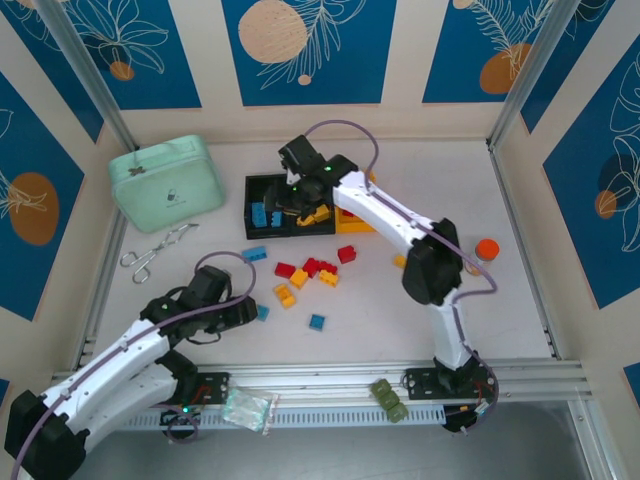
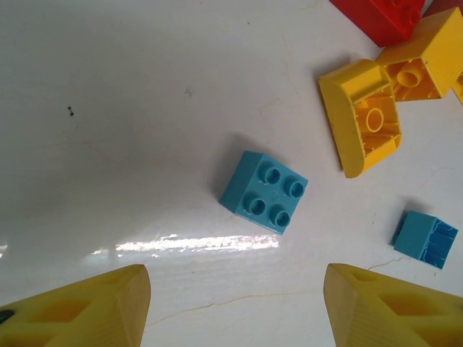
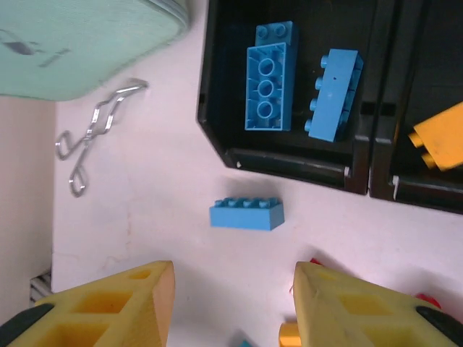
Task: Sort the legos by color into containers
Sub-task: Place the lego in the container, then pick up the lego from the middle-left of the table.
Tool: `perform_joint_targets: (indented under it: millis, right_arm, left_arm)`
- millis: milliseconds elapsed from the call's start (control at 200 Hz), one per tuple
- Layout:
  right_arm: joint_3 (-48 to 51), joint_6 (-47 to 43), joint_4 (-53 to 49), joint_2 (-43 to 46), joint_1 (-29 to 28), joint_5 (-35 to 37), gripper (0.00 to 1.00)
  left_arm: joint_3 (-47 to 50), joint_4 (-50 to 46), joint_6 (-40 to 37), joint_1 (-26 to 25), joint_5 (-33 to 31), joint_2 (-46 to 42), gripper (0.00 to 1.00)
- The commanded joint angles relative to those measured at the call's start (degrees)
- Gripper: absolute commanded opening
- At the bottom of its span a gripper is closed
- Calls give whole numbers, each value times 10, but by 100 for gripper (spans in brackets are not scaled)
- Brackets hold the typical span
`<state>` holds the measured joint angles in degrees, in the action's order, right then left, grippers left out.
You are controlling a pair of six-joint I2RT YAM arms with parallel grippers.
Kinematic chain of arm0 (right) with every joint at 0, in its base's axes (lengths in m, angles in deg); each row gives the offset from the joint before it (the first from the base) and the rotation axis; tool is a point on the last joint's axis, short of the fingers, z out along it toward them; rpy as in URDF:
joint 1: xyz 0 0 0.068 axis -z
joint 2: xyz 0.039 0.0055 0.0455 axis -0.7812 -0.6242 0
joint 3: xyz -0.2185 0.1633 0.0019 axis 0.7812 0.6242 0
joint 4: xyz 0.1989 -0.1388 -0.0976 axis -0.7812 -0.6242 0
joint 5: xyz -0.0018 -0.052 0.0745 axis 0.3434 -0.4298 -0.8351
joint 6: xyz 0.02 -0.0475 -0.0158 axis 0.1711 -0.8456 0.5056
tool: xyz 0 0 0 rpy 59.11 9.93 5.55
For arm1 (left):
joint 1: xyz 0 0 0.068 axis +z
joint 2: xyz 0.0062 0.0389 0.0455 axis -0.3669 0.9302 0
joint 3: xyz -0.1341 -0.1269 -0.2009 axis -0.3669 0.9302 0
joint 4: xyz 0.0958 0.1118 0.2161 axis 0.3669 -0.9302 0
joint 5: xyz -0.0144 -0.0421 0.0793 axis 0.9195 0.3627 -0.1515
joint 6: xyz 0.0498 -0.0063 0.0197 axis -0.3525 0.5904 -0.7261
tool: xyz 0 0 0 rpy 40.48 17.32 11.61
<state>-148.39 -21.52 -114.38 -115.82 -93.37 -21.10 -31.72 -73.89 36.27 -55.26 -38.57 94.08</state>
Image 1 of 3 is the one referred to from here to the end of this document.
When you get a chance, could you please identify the black plastic bin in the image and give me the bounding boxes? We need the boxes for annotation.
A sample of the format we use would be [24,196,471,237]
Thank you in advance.
[243,173,294,240]
[288,172,337,236]

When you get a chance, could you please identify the yellow plastic bin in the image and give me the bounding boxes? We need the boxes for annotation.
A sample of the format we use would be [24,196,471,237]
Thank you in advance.
[333,171,378,235]

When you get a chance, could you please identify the metal scissor tongs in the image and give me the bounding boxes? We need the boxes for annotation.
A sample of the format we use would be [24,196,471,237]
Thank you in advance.
[119,222,201,285]

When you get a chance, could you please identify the clear plastic bag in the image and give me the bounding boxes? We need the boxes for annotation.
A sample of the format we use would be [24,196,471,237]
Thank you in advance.
[222,387,280,434]

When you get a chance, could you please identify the mint green zip case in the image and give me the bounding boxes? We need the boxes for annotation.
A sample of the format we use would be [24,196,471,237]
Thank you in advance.
[108,133,225,235]

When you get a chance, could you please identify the orange capped bottle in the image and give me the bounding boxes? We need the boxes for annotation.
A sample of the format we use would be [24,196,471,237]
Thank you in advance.
[464,238,501,277]

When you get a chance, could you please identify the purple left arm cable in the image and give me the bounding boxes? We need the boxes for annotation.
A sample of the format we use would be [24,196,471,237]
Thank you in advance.
[9,251,259,480]

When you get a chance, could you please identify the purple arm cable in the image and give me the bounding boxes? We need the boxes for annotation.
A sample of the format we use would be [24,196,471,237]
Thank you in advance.
[303,119,499,426]
[9,251,259,480]

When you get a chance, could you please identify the aluminium side rail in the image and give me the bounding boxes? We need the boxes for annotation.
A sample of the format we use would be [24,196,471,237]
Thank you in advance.
[487,139,564,361]
[74,144,136,371]

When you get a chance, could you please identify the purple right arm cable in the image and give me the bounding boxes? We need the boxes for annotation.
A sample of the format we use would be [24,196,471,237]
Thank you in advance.
[303,119,499,426]

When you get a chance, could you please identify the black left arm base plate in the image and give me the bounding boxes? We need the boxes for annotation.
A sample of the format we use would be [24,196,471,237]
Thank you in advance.
[169,372,231,406]

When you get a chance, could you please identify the long aluminium table rail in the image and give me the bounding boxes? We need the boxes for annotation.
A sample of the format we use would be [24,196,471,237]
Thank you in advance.
[42,360,596,409]

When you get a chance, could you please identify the blue floral wall panel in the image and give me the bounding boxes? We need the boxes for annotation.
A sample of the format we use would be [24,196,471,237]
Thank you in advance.
[221,0,399,107]
[0,72,86,321]
[422,0,556,105]
[519,0,617,134]
[543,49,640,310]
[0,0,105,145]
[64,0,203,111]

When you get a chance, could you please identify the white slotted cable duct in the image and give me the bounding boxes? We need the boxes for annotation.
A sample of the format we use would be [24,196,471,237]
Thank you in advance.
[119,405,446,429]

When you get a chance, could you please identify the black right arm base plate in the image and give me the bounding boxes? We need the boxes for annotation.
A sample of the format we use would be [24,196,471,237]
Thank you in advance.
[403,367,496,401]

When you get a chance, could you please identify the aluminium frame post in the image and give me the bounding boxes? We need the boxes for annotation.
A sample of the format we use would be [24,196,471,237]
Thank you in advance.
[487,0,577,152]
[33,0,140,151]

